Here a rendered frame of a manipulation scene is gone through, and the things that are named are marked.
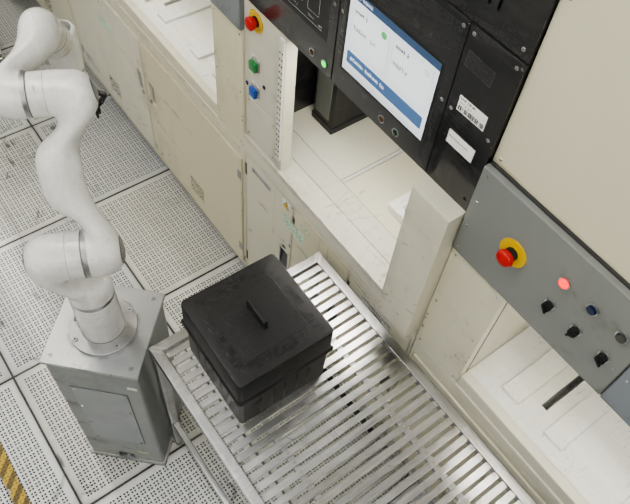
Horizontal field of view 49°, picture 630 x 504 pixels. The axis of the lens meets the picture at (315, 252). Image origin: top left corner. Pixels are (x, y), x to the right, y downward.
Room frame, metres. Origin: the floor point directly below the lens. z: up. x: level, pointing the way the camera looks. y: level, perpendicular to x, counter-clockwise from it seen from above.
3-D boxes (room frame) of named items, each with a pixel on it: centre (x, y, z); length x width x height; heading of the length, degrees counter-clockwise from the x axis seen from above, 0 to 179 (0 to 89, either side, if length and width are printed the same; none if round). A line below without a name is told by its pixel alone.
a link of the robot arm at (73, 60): (1.47, 0.76, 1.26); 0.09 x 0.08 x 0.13; 108
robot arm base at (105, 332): (0.90, 0.57, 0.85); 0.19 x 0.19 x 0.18
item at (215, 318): (0.86, 0.12, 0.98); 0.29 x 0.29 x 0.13; 42
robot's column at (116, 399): (0.90, 0.57, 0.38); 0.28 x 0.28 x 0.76; 87
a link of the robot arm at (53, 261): (0.89, 0.60, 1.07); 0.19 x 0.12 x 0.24; 108
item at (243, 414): (0.86, 0.12, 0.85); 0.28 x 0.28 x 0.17; 42
